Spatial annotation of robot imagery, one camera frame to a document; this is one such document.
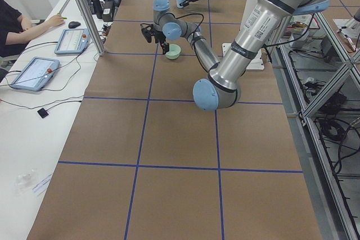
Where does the seated person in black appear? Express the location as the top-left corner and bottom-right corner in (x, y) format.
(1, 0), (54, 57)

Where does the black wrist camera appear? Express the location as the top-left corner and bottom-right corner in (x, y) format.
(140, 23), (155, 43)

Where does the near blue teach pendant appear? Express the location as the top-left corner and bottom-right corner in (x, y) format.
(10, 57), (60, 92)

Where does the black box with label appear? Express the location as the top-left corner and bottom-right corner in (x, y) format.
(102, 1), (115, 22)

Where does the clear plastic bag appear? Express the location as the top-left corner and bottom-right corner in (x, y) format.
(14, 169), (53, 196)

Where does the aluminium frame post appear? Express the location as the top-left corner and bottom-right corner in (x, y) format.
(75, 0), (105, 56)

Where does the small black square pad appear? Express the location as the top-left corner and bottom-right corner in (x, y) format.
(37, 108), (48, 119)

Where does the blue teach pendant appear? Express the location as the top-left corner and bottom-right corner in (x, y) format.
(54, 29), (91, 55)
(10, 57), (60, 92)

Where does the far blue teach pendant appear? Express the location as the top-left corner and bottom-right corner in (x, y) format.
(54, 29), (91, 55)

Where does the mint green bowl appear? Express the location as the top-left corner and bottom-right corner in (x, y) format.
(165, 44), (181, 60)

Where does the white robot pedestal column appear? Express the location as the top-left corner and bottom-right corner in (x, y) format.
(219, 0), (264, 74)

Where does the black bottle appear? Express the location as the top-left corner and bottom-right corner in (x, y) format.
(92, 0), (103, 19)

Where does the black computer mouse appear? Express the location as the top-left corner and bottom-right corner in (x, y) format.
(68, 21), (81, 29)

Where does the person's hand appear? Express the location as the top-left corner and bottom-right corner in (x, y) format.
(45, 14), (65, 28)

